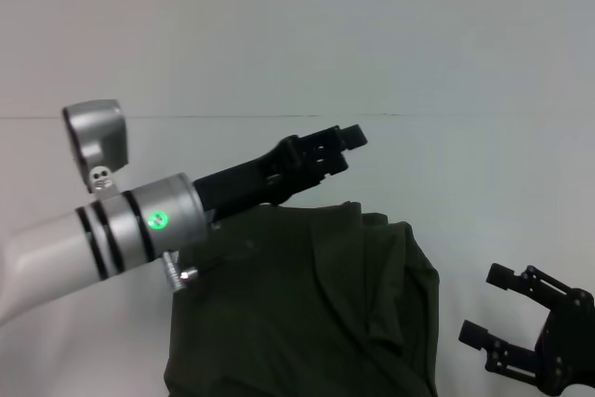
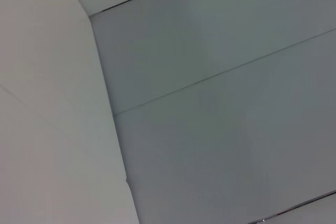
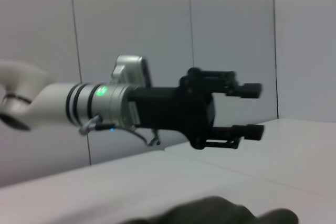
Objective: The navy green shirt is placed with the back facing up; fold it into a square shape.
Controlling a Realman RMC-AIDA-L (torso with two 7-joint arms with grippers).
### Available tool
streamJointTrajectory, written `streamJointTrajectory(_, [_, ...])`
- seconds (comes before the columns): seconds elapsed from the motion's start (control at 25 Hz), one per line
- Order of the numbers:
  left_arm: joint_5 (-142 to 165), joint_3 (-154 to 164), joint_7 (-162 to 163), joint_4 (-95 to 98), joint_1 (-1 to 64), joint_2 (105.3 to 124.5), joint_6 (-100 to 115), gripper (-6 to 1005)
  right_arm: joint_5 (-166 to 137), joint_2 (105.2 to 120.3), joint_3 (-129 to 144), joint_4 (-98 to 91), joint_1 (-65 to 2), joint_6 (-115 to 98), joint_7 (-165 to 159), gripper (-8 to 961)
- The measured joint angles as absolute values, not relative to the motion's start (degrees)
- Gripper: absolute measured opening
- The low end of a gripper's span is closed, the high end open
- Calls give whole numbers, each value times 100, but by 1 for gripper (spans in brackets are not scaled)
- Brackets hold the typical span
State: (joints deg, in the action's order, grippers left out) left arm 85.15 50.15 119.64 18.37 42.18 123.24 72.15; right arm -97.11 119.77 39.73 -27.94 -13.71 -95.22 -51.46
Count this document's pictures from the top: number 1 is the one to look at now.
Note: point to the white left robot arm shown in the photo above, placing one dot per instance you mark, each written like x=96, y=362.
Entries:
x=93, y=248

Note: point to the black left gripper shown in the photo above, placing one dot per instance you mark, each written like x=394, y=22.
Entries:
x=246, y=183

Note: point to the dark green t-shirt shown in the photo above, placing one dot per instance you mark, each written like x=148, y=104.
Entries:
x=302, y=299

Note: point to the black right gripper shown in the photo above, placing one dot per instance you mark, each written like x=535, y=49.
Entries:
x=572, y=336

